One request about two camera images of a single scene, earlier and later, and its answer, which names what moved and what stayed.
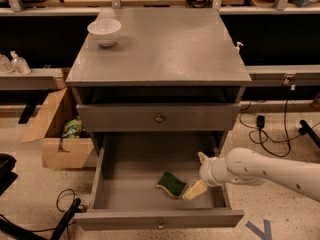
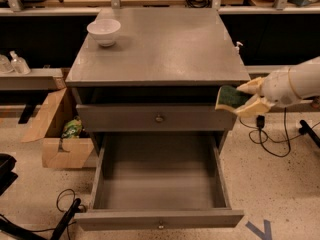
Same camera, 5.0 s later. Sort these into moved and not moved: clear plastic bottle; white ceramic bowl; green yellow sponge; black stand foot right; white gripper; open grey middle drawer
Moved: green yellow sponge; white gripper
Not moved: black stand foot right; white ceramic bowl; clear plastic bottle; open grey middle drawer
